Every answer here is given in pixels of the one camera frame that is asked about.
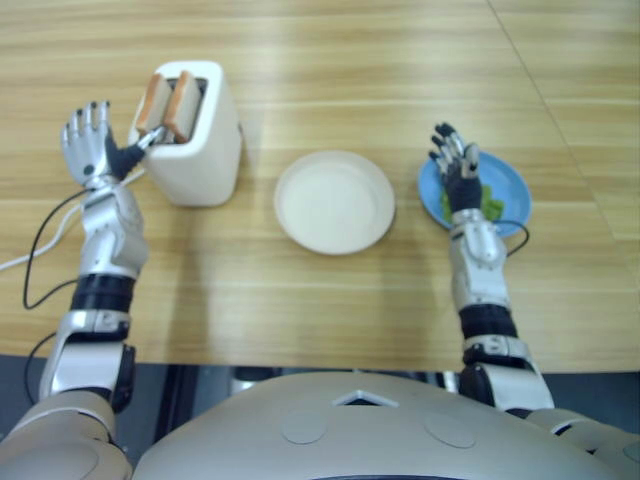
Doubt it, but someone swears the black cable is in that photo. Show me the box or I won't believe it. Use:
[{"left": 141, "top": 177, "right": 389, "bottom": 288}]
[
  {"left": 21, "top": 180, "right": 136, "bottom": 406},
  {"left": 493, "top": 222, "right": 531, "bottom": 258}
]

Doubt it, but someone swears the green lettuce leaf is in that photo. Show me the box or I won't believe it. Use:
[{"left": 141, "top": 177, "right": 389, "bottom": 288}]
[{"left": 439, "top": 184, "right": 505, "bottom": 224}]

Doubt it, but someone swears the bread slice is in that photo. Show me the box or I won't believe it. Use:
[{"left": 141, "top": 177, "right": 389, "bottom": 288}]
[
  {"left": 136, "top": 73, "right": 171, "bottom": 134},
  {"left": 163, "top": 70, "right": 203, "bottom": 143}
]

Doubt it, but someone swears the robot body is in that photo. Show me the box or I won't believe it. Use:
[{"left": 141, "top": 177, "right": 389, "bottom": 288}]
[{"left": 130, "top": 370, "right": 632, "bottom": 480}]

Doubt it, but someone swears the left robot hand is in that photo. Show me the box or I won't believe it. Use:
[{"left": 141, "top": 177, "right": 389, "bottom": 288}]
[{"left": 59, "top": 100, "right": 167, "bottom": 187}]

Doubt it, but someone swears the cream toaster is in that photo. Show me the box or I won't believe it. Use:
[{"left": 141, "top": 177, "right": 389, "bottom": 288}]
[{"left": 127, "top": 60, "right": 244, "bottom": 208}]

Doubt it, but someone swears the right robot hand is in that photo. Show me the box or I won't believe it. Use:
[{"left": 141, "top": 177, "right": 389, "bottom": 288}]
[{"left": 427, "top": 122, "right": 485, "bottom": 215}]

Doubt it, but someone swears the white cord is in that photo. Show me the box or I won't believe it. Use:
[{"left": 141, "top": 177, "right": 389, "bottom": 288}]
[{"left": 0, "top": 168, "right": 146, "bottom": 272}]

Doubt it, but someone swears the blue plate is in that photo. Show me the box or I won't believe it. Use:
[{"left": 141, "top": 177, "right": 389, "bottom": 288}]
[{"left": 418, "top": 151, "right": 533, "bottom": 239}]

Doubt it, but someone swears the cream plate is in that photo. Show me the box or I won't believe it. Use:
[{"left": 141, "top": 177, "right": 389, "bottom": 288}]
[{"left": 273, "top": 150, "right": 397, "bottom": 257}]

